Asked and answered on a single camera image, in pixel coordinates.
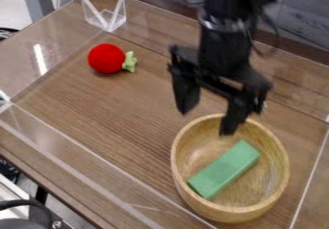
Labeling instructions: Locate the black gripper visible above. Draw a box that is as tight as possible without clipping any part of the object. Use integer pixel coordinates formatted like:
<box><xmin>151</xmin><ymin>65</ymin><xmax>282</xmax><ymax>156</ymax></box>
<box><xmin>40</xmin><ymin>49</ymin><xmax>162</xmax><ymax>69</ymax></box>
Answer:
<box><xmin>167</xmin><ymin>44</ymin><xmax>273</xmax><ymax>136</ymax></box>

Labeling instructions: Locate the green foam block stick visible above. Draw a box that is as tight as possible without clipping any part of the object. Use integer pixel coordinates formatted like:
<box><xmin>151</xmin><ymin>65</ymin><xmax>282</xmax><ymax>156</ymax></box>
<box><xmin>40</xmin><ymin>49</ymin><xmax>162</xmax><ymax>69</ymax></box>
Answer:
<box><xmin>186</xmin><ymin>140</ymin><xmax>261</xmax><ymax>200</ymax></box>

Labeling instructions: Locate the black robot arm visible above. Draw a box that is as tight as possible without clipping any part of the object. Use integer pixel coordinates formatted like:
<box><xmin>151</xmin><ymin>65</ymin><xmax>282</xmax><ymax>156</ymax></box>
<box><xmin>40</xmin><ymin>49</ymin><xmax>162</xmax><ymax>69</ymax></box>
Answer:
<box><xmin>169</xmin><ymin>0</ymin><xmax>277</xmax><ymax>136</ymax></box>

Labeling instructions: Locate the brown wooden bowl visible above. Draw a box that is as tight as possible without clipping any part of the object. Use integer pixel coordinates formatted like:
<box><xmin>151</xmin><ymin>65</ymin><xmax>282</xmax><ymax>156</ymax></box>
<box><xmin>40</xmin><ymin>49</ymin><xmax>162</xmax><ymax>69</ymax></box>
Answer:
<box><xmin>171</xmin><ymin>114</ymin><xmax>290</xmax><ymax>223</ymax></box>

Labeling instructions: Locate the red plush strawberry toy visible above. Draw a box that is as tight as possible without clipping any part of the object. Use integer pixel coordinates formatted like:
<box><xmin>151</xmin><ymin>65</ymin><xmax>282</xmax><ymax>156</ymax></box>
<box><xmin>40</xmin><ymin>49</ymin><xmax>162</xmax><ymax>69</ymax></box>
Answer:
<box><xmin>87</xmin><ymin>43</ymin><xmax>138</xmax><ymax>74</ymax></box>

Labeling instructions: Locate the clear acrylic tray wall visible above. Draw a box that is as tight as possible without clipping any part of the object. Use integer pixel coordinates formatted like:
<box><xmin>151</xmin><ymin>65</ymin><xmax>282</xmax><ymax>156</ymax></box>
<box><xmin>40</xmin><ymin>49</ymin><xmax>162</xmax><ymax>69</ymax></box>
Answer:
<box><xmin>0</xmin><ymin>0</ymin><xmax>329</xmax><ymax>229</ymax></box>

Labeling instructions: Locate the clear acrylic corner bracket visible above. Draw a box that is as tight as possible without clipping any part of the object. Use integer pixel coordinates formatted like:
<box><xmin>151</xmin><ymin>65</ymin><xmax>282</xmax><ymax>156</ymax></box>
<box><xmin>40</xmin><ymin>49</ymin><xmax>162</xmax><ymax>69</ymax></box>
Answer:
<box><xmin>82</xmin><ymin>0</ymin><xmax>127</xmax><ymax>33</ymax></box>

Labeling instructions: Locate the black camera stand base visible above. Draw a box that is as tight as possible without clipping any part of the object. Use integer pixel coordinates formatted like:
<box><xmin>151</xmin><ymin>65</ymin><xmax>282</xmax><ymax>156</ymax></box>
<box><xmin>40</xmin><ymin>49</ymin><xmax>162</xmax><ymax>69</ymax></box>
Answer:
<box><xmin>0</xmin><ymin>199</ymin><xmax>76</xmax><ymax>229</ymax></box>

